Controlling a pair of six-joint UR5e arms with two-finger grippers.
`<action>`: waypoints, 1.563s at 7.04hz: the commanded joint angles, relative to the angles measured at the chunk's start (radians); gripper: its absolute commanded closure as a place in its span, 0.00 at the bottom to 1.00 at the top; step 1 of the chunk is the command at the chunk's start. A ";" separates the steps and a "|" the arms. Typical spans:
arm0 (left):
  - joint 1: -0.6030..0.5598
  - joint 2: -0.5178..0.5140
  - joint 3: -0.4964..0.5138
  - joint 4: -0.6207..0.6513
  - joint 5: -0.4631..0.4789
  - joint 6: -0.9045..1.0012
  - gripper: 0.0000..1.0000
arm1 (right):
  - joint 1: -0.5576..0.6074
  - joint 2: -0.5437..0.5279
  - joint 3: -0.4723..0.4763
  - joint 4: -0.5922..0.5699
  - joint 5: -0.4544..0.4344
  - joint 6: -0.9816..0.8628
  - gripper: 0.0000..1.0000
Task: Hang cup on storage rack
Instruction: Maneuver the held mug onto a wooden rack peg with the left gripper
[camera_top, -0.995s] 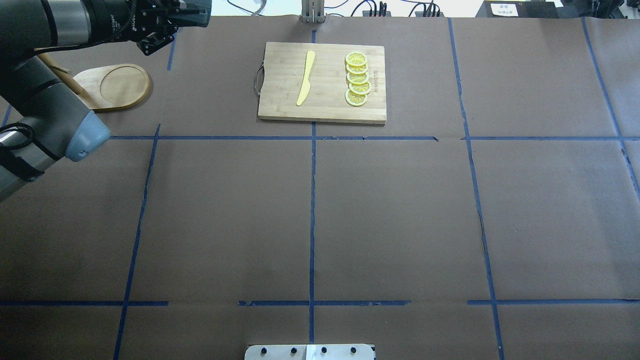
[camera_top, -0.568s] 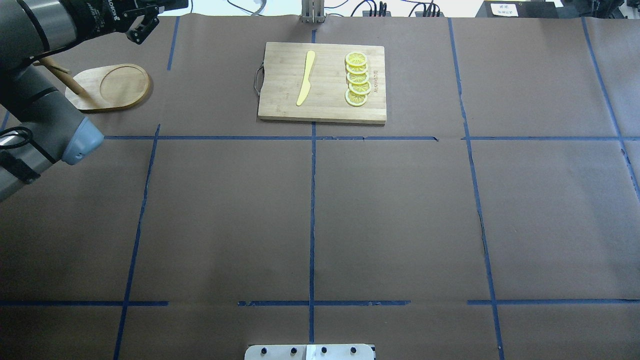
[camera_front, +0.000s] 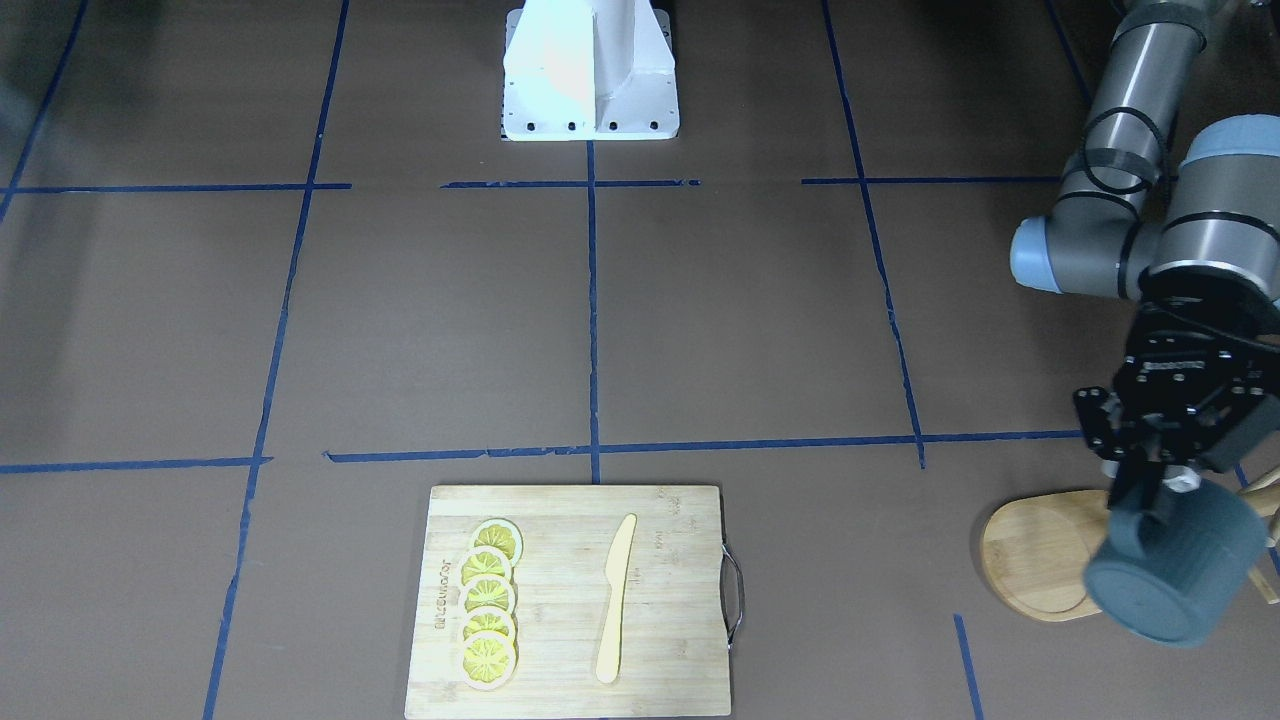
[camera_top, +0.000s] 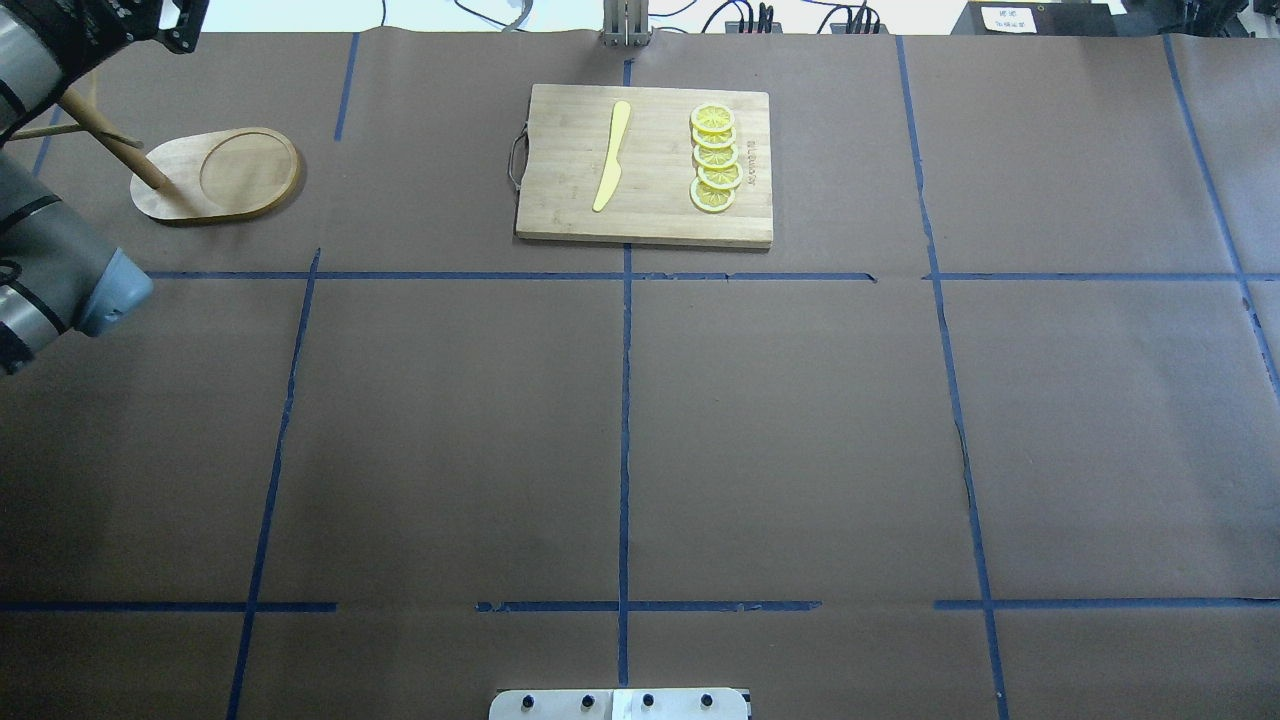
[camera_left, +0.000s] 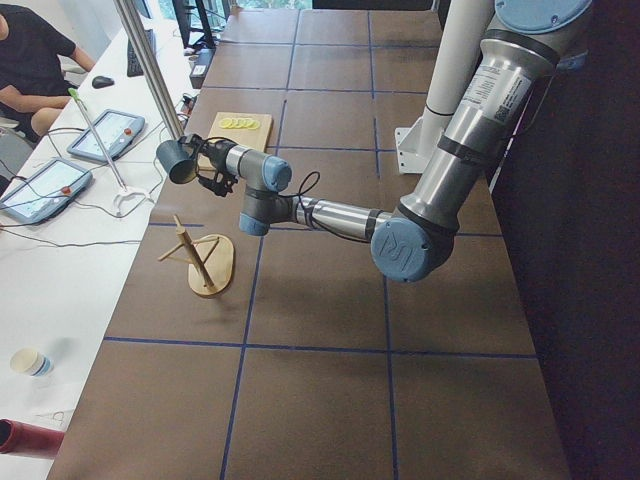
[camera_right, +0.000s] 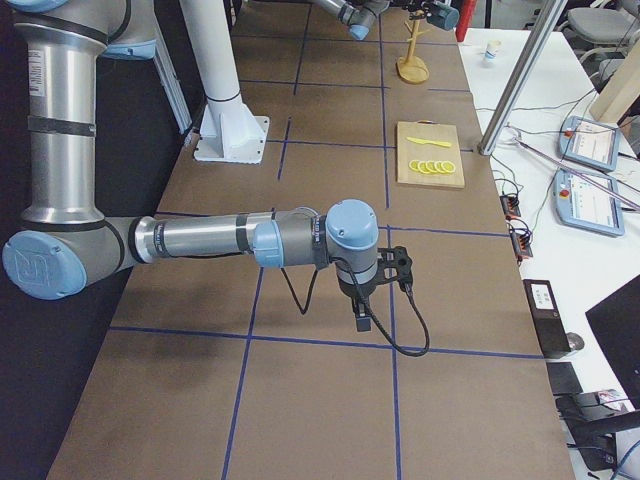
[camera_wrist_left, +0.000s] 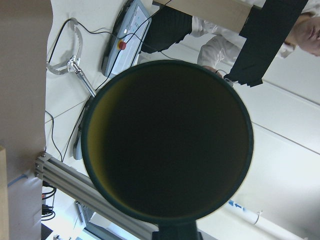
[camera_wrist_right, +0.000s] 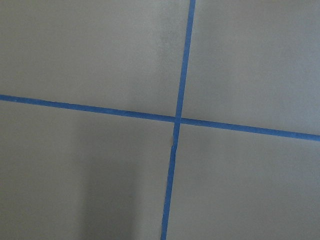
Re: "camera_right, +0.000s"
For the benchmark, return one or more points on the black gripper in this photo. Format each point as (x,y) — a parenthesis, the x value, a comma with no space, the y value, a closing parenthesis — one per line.
(354,293)
(419,7)

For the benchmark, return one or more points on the dark green HOME mug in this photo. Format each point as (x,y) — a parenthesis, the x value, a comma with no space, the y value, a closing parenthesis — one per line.
(443,16)

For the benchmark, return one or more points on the wooden cup storage rack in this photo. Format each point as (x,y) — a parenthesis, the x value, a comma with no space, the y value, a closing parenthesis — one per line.
(410,68)

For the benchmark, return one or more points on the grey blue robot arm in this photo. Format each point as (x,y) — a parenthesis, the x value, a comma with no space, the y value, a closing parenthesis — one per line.
(136,153)
(359,16)

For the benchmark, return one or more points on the white blue paper cup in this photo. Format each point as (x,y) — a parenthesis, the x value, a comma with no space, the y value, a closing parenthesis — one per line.
(491,51)

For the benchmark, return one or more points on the red fire extinguisher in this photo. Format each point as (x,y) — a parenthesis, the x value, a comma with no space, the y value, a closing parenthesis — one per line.
(466,11)

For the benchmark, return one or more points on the wooden cutting board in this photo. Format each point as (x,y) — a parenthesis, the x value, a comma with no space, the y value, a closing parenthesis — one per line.
(406,151)

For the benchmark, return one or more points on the long reacher grabber stick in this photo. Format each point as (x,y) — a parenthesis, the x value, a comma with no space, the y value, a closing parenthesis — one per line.
(585,176)

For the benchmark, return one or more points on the orange black connector block near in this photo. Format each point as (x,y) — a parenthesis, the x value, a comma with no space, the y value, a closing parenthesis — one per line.
(521,239)

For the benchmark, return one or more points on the orange black connector block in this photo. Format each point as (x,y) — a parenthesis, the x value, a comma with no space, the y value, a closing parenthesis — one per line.
(510,205)
(521,239)

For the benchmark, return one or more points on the black power adapter box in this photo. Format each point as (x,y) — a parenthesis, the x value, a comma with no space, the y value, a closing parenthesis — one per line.
(548,325)

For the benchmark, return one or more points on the orange black connector block far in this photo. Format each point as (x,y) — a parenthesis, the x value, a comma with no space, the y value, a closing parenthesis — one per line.
(510,205)

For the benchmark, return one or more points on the grey office chair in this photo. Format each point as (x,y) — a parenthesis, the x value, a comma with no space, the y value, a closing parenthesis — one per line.
(607,30)

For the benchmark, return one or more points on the black flat pad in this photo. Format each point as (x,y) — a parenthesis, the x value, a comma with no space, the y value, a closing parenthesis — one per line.
(563,378)

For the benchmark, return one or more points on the black computer mouse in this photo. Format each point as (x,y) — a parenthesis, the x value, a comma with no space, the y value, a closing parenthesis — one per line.
(575,342)

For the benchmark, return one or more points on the white pole with base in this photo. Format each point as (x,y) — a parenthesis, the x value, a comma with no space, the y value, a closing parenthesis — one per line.
(229,132)

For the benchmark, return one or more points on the wooden plank leaning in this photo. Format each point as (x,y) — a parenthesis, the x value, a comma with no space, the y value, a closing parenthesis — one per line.
(620,92)

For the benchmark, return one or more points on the far teach pendant tablet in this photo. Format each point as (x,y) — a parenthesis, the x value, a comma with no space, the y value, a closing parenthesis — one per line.
(590,143)

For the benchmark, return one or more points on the teach pendant tablet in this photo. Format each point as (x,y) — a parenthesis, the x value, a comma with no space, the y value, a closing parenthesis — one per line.
(584,205)
(590,143)

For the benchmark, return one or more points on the near teach pendant tablet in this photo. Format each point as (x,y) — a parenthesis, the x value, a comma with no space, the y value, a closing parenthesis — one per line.
(584,205)

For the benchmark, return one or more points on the black monitor stand base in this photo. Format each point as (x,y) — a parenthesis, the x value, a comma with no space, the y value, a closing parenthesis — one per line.
(593,425)

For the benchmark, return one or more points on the black monitor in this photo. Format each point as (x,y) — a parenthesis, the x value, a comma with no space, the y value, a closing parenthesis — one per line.
(615,324)

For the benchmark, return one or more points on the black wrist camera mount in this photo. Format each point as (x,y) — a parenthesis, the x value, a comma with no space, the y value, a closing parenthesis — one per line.
(394,265)

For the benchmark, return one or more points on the aluminium frame post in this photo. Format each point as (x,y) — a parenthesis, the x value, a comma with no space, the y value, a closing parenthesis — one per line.
(538,36)

